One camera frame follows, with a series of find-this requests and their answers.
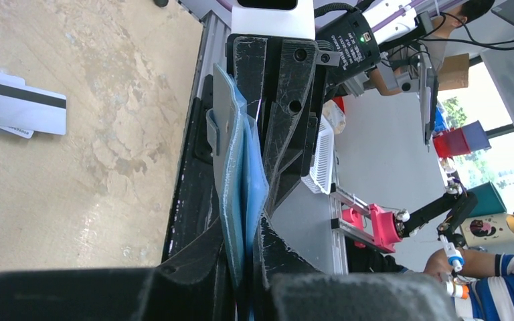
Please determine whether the aluminium front rail frame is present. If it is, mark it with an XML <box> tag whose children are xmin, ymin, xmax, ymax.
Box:
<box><xmin>191</xmin><ymin>11</ymin><xmax>231</xmax><ymax>98</ymax></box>

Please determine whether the blue leather card holder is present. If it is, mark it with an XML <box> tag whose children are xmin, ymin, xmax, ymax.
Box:
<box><xmin>206</xmin><ymin>64</ymin><xmax>269</xmax><ymax>290</ymax></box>

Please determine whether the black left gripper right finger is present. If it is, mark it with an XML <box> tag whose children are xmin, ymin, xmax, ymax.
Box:
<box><xmin>253</xmin><ymin>215</ymin><xmax>457</xmax><ymax>320</ymax></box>

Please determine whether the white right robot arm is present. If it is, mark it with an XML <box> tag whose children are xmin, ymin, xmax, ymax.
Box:
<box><xmin>226</xmin><ymin>1</ymin><xmax>430</xmax><ymax>215</ymax></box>

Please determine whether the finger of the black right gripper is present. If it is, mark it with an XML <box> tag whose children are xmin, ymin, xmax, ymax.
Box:
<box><xmin>233</xmin><ymin>36</ymin><xmax>268</xmax><ymax>119</ymax></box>
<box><xmin>262</xmin><ymin>39</ymin><xmax>318</xmax><ymax>217</ymax></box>

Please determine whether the white plastic basket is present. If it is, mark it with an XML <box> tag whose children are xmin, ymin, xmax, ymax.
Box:
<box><xmin>301</xmin><ymin>116</ymin><xmax>335</xmax><ymax>195</ymax></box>

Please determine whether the panda print cup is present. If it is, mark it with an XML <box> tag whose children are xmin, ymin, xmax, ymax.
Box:
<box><xmin>460</xmin><ymin>212</ymin><xmax>514</xmax><ymax>247</ymax></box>

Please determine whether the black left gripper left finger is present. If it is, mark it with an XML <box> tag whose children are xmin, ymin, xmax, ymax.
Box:
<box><xmin>0</xmin><ymin>221</ymin><xmax>235</xmax><ymax>320</ymax></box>

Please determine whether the seated person striped shirt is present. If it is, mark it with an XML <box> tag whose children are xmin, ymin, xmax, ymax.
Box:
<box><xmin>423</xmin><ymin>247</ymin><xmax>514</xmax><ymax>321</ymax></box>

